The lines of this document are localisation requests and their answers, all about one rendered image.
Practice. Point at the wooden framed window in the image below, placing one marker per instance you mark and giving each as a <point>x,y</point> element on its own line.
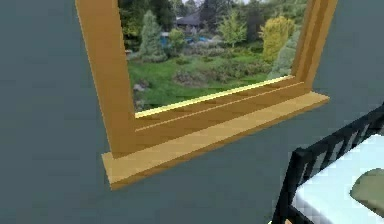
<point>206,133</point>

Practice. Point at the black framed white bed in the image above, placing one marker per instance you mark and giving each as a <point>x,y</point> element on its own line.
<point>330,186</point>

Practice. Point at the olive green pillow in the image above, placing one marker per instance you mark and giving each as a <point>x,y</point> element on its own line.
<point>370,190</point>

